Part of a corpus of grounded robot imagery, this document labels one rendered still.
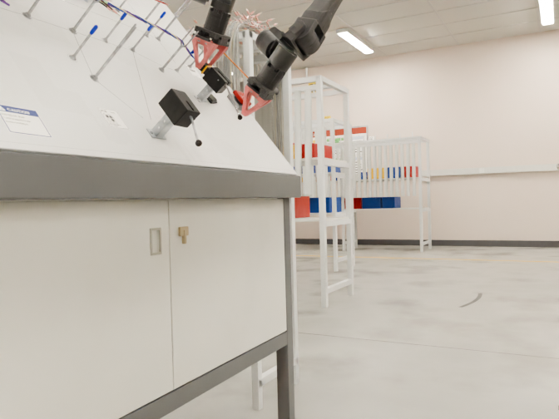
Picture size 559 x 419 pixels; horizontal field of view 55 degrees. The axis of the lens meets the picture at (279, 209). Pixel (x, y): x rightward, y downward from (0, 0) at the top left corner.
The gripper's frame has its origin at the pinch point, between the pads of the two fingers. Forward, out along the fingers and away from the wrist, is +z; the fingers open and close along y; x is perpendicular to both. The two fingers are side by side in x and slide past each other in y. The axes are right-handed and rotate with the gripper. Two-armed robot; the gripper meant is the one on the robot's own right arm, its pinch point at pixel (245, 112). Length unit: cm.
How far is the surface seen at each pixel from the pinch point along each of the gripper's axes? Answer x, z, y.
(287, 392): 58, 60, -3
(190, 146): 1.0, 6.9, 27.0
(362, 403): 90, 75, -51
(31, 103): -13, 4, 63
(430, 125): 65, 32, -810
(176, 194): 8.4, 11.2, 40.9
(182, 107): -0.9, -3.0, 38.5
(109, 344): 19, 33, 60
